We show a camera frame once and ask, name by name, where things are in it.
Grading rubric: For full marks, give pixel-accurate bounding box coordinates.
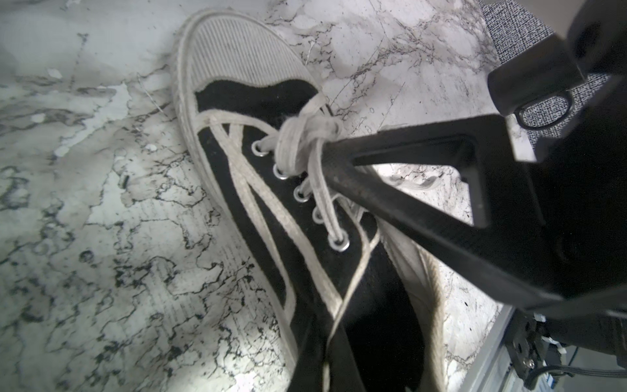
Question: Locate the black mug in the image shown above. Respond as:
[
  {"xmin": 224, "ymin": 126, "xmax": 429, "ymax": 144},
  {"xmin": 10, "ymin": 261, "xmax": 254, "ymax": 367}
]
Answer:
[{"xmin": 488, "ymin": 34, "xmax": 586, "ymax": 131}]

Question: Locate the black canvas sneaker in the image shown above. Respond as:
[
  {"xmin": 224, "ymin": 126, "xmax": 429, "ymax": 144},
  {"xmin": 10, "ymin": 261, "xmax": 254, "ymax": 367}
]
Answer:
[{"xmin": 171, "ymin": 10, "xmax": 447, "ymax": 391}]

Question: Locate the aluminium front rail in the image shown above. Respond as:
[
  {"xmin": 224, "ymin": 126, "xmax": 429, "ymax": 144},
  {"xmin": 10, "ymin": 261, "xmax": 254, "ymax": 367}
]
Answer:
[{"xmin": 460, "ymin": 305, "xmax": 515, "ymax": 392}]

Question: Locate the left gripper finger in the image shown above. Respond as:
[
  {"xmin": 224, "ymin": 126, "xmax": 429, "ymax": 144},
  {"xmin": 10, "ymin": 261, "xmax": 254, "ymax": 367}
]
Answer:
[{"xmin": 322, "ymin": 114, "xmax": 563, "ymax": 306}]

